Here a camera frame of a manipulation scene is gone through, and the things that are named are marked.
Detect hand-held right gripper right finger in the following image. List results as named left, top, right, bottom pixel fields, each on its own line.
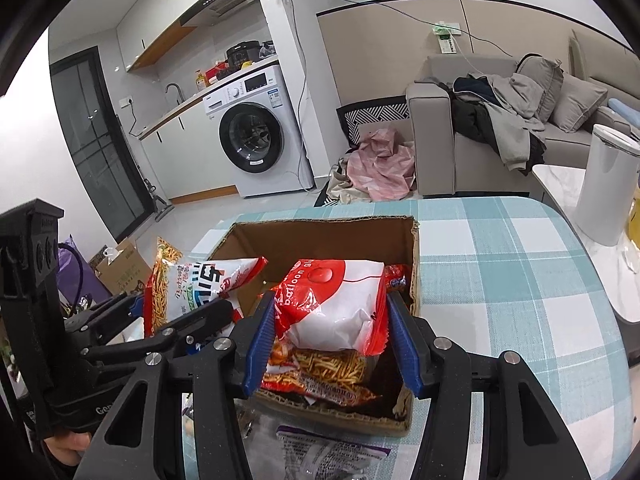
left=386, top=290, right=593, bottom=480

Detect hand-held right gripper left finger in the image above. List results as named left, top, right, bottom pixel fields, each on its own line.
left=74, top=290, right=277, bottom=480

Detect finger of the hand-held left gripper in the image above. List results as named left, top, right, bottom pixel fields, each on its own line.
left=62, top=292, right=146, bottom=346
left=80, top=300, right=243, bottom=366

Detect large white red stick-snack bag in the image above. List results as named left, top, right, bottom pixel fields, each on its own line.
left=143, top=237, right=269, bottom=338

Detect red white balloon-print snack packet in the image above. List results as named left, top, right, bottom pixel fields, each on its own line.
left=272, top=258, right=391, bottom=356

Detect brown cardboard box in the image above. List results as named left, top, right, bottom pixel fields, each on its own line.
left=202, top=215, right=421, bottom=436

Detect person's left hand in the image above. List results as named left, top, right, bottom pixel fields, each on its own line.
left=42, top=430, right=93, bottom=468

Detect purple plastic bag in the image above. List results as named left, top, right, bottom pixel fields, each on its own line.
left=57, top=235, right=113, bottom=311

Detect small printed cardboard box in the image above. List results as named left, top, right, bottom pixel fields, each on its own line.
left=90, top=237, right=153, bottom=296

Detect small red snack packet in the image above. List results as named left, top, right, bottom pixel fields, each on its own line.
left=382, top=262, right=412, bottom=293

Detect small red noodle-snack packet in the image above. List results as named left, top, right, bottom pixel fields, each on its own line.
left=260, top=337, right=381, bottom=408

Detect teal checked tablecloth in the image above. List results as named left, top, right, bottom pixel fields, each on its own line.
left=182, top=196, right=628, bottom=480

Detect stick vacuum cleaner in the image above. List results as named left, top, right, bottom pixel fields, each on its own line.
left=142, top=177, right=175, bottom=223

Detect grey white snack packet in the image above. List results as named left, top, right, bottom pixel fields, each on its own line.
left=276, top=425, right=393, bottom=480

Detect black glass door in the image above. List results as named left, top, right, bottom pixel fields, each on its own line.
left=48, top=46, right=151, bottom=243

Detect white kitchen counter cabinet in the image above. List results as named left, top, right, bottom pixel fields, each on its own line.
left=139, top=57, right=281, bottom=201

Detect beige cloth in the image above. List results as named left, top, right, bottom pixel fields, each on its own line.
left=322, top=157, right=371, bottom=206

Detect pink cloth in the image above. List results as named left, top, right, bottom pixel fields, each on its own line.
left=345, top=127, right=417, bottom=203

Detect white washing machine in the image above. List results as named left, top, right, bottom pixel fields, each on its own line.
left=202, top=64, right=315, bottom=198

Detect beige sofa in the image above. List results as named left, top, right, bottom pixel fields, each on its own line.
left=406, top=27, right=640, bottom=198

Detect white marble side table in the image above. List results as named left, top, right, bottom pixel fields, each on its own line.
left=531, top=164, right=640, bottom=341

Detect black white patterned basket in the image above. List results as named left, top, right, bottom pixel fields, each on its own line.
left=336, top=96, right=411, bottom=151

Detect dark clothes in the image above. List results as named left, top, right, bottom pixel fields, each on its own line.
left=450, top=75, right=501, bottom=156

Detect grey jacket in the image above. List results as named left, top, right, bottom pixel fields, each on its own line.
left=482, top=74, right=546, bottom=176

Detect white cylindrical bin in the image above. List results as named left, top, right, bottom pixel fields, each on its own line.
left=570, top=124, right=640, bottom=247

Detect yellow plastic bag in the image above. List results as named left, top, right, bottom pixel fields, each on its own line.
left=622, top=200, right=640, bottom=248

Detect black rice cooker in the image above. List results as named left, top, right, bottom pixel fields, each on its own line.
left=226, top=40, right=262, bottom=68

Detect grey cushion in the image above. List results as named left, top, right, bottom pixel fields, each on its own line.
left=517, top=54, right=565, bottom=123

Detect beige cushion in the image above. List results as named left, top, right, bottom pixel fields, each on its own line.
left=547, top=72, right=608, bottom=133

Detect silver range hood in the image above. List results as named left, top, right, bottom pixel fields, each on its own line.
left=180, top=0, right=261, bottom=28

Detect light blue pillow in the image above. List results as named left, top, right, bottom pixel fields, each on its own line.
left=607, top=97, right=640, bottom=126

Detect white wall cabinet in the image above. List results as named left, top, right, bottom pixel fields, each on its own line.
left=117, top=0, right=201, bottom=72

